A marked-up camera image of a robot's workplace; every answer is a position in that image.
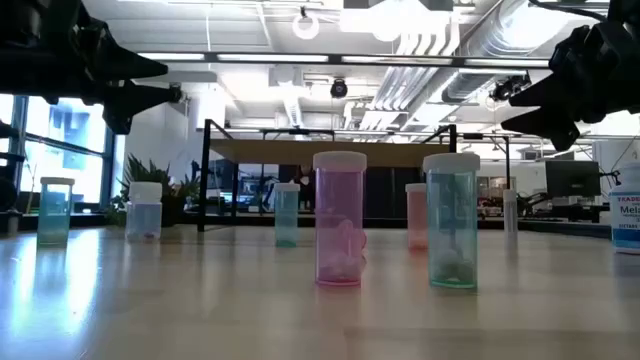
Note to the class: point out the pink translucent pill bottle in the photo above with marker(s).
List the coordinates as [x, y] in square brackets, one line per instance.
[337, 210]

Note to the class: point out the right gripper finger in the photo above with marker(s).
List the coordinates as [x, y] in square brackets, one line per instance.
[550, 95]
[550, 125]

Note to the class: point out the slim white tube bottle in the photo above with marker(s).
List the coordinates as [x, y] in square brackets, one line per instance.
[510, 210]

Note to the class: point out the potted green plant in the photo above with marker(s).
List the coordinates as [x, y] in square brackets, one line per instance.
[172, 205]

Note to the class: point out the green pill bottle with tablets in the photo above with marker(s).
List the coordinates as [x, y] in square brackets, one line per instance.
[451, 215]

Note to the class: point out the person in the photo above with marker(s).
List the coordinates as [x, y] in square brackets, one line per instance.
[305, 185]

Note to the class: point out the long ceiling light bar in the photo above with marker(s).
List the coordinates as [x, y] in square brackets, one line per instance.
[272, 58]

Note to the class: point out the black computer monitor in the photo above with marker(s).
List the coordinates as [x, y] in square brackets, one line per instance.
[572, 177]

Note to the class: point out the black ceiling spotlight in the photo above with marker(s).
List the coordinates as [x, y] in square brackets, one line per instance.
[176, 94]
[502, 90]
[339, 88]

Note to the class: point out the silver ventilation duct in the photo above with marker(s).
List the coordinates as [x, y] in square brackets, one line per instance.
[500, 45]

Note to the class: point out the wooden shelf with black legs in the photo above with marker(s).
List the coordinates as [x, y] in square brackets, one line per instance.
[280, 152]

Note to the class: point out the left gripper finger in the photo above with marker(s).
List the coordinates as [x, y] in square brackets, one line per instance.
[130, 62]
[122, 105]

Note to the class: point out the large white labelled bottle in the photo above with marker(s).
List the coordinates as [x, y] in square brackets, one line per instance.
[627, 215]

